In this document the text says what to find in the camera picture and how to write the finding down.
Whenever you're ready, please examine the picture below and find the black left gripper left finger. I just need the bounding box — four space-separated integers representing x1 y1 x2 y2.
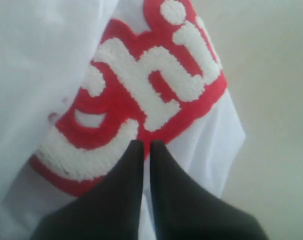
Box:
31 140 144 240

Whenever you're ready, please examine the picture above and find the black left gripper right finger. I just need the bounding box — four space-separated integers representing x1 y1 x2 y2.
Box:
150 141 267 240

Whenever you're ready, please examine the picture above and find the white t-shirt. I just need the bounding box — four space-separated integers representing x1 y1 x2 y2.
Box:
0 0 245 240

